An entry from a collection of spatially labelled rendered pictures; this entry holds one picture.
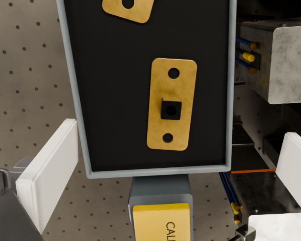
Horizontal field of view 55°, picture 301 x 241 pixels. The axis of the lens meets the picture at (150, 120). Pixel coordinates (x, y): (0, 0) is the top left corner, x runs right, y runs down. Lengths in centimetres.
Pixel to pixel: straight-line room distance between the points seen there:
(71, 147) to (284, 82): 23
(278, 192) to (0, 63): 67
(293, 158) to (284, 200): 32
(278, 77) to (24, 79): 62
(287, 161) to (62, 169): 13
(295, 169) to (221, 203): 73
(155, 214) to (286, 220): 23
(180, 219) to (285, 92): 17
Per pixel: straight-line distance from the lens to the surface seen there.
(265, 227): 49
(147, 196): 33
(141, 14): 24
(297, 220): 50
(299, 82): 34
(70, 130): 17
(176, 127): 26
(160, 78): 25
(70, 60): 25
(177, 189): 33
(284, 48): 32
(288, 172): 19
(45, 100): 79
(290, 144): 19
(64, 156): 16
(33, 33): 76
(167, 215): 32
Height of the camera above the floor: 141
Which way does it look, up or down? 69 degrees down
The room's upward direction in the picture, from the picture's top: 178 degrees counter-clockwise
